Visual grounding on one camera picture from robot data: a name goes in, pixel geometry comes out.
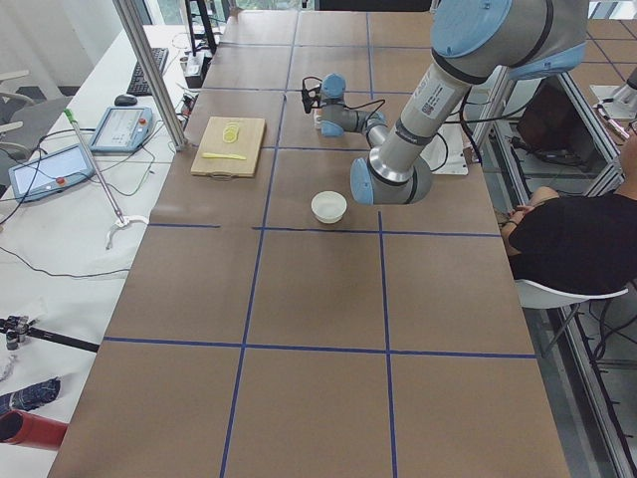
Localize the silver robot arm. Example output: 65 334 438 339
303 0 588 204

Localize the white ceramic bowl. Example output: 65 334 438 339
311 190 347 224

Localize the bamboo cutting board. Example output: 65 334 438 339
190 117 266 178

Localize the yellow plastic knife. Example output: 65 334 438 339
201 152 247 160

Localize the reacher grabber stick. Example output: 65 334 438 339
64 108 149 250

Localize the white chair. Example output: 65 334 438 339
515 278 631 359

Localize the teach pendant far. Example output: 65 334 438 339
90 107 153 154

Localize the teach pendant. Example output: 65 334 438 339
90 107 153 154
9 144 95 202

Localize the black keyboard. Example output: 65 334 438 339
125 47 170 98

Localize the black computer mouse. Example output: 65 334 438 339
113 94 138 107

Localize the seated person black shirt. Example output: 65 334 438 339
501 136 636 295

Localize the teach pendant near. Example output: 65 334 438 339
9 144 95 202

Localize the red cylinder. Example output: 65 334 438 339
1 410 68 451

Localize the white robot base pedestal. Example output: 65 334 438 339
422 124 469 175

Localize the aluminium frame post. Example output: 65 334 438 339
112 0 187 151

